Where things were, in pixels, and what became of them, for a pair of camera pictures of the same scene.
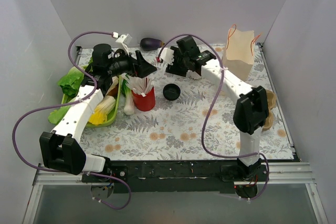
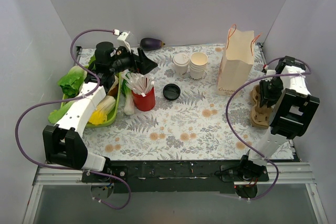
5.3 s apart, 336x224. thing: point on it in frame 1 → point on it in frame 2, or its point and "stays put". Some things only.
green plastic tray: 111,115 stays put
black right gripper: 180,60 → 266,100
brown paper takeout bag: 238,56 stays put
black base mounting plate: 165,176 stays put
